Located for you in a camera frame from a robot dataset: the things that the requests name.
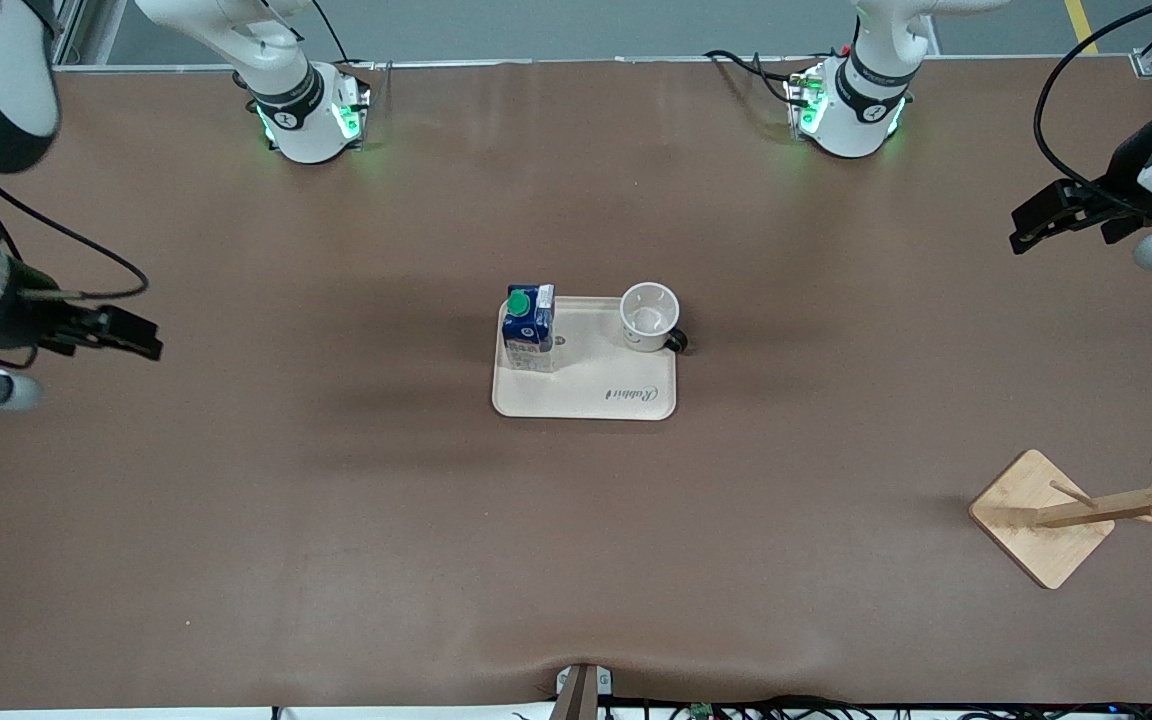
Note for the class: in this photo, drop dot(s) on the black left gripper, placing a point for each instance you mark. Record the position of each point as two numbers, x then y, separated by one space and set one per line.
1123 175

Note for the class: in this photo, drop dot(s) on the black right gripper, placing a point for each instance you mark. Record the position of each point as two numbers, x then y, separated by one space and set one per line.
24 313

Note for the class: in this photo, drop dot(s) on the blue white milk carton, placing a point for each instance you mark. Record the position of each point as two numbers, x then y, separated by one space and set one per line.
528 330

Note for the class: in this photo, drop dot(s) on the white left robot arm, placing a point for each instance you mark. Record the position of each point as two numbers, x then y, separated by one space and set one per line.
861 110

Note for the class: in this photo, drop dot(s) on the beige plastic tray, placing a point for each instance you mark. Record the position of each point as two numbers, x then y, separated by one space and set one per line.
596 385

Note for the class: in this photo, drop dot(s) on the yellow floor tape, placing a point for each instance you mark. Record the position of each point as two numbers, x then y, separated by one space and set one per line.
1081 25

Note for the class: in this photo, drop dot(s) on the wooden mug stand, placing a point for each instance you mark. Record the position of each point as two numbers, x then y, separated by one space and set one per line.
1031 520

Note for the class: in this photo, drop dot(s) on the brown table cover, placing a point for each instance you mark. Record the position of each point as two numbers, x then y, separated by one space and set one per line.
576 550

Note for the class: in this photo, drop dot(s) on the metal table edge bracket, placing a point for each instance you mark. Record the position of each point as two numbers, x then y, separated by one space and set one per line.
584 690

